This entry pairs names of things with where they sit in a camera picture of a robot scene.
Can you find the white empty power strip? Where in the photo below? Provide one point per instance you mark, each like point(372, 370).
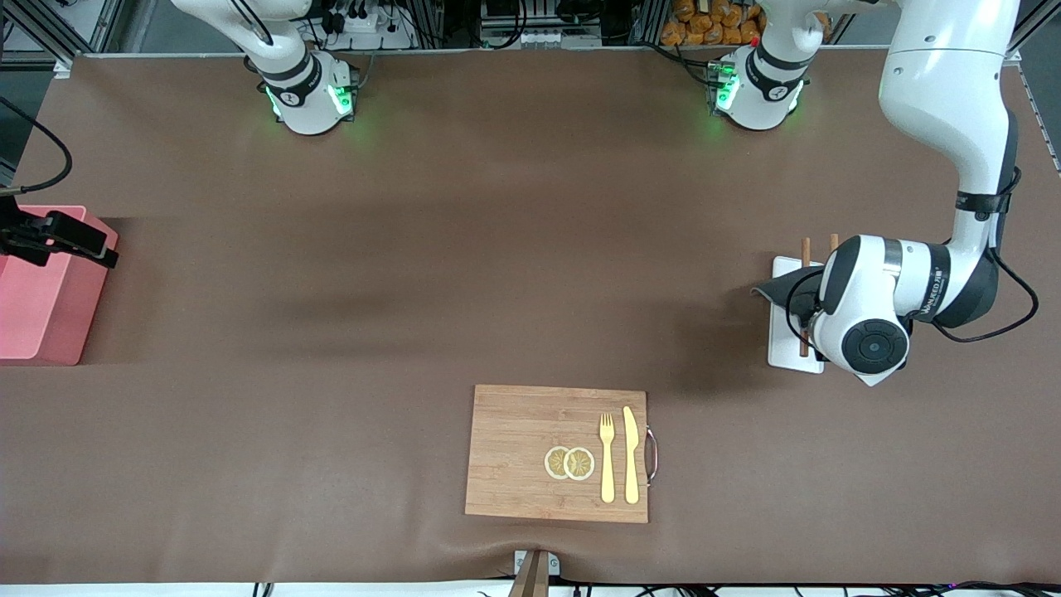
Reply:
point(543, 38)

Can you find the pink plastic box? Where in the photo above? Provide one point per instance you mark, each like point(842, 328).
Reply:
point(41, 315)

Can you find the brown table mat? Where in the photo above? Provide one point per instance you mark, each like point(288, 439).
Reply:
point(414, 249)

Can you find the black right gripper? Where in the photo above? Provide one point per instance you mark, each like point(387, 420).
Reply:
point(18, 237)

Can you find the bamboo cutting board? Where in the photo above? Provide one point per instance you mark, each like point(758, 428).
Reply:
point(514, 448)

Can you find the grey bracket with brown post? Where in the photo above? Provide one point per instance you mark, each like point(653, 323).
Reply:
point(535, 572)

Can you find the yellow fork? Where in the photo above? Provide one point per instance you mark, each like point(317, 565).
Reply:
point(608, 473)

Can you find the yellow knife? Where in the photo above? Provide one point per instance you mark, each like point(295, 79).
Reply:
point(632, 464)

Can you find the white rack base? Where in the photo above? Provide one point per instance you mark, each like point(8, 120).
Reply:
point(783, 340)

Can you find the lemon slice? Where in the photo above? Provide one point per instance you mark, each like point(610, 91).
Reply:
point(580, 464)
point(553, 463)

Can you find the grey and pink cloth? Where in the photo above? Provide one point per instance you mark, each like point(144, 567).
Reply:
point(775, 288)

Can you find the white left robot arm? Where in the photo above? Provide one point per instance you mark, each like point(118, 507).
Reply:
point(945, 91)

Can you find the orange packaged snacks pile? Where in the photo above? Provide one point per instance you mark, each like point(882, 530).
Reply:
point(713, 21)

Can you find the white power strip with plugs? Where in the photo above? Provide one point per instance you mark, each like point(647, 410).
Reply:
point(365, 25)

